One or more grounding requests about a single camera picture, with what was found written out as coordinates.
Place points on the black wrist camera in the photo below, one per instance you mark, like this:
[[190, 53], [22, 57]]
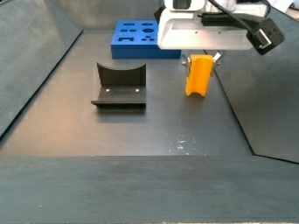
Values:
[[263, 33]]

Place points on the yellow arch object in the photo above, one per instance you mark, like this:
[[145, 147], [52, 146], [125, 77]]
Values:
[[198, 74]]

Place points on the black curved holder bracket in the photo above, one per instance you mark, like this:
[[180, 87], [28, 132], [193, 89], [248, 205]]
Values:
[[121, 87]]

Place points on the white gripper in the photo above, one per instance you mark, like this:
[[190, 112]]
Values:
[[181, 31]]

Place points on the blue shape sorting board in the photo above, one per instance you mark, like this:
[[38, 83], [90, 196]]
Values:
[[134, 41]]

